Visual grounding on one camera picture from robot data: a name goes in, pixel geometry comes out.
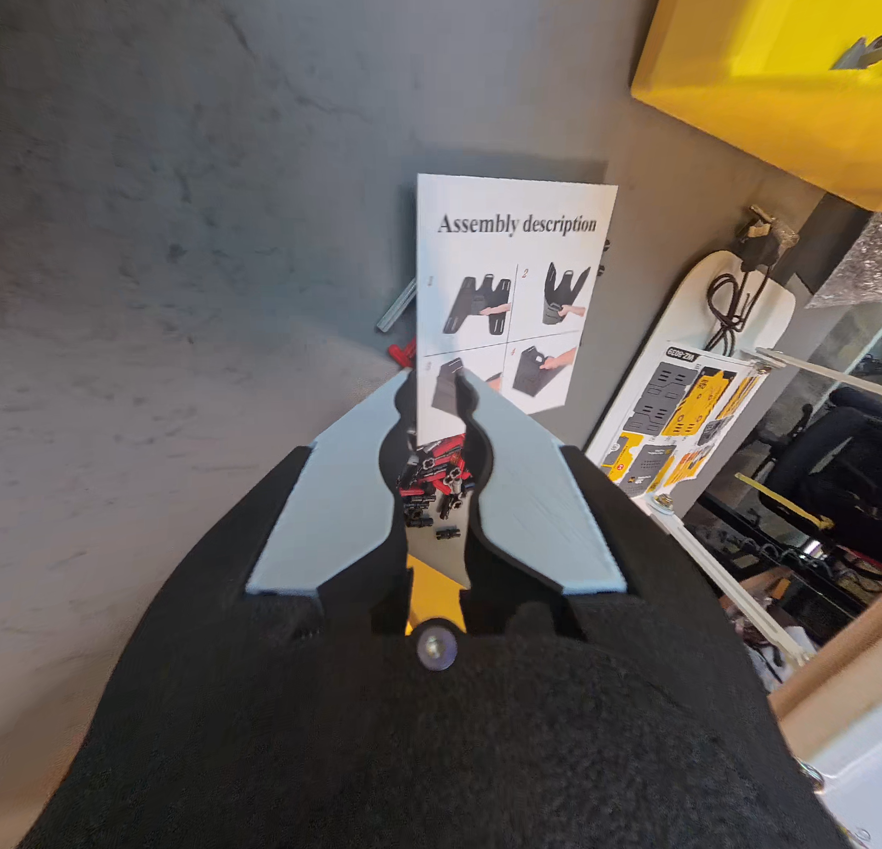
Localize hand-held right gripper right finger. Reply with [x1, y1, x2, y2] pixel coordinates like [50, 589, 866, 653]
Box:
[455, 374, 629, 598]

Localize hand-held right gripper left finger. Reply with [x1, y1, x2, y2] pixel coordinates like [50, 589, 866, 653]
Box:
[244, 369, 416, 598]

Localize white assembly instruction sheet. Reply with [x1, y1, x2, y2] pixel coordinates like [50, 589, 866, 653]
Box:
[415, 173, 619, 450]

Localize pile of small lego pins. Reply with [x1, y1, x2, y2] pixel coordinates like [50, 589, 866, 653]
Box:
[375, 239, 613, 543]

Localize assorted lego parts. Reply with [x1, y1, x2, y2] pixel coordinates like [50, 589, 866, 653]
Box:
[830, 35, 882, 72]

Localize yellow plastic storage bin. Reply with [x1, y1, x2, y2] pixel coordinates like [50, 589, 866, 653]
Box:
[405, 553, 471, 636]
[630, 0, 882, 213]

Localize white instruction board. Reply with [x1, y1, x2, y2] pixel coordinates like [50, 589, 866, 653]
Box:
[584, 250, 797, 519]

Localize black chair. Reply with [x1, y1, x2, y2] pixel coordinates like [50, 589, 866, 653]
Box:
[765, 388, 882, 561]

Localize white book stand with stickers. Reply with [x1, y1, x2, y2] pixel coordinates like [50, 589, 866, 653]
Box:
[648, 345, 882, 849]

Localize clear bag of small parts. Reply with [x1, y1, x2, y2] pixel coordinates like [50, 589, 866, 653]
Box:
[806, 212, 882, 309]

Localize black power cable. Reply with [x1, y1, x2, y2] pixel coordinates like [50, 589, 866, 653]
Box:
[706, 205, 800, 354]

